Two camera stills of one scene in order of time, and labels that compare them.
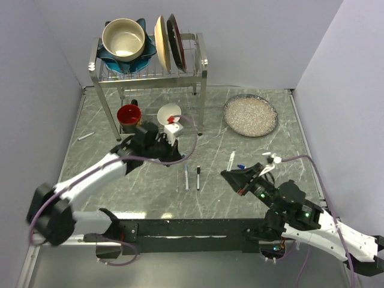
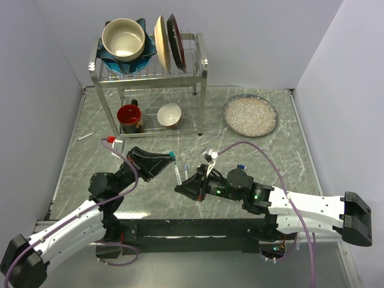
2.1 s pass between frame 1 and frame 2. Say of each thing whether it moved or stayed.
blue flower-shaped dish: stayed
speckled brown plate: stayed
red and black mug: stayed
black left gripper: moved
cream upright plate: stayed
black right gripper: moved
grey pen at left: stayed
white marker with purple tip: stayed
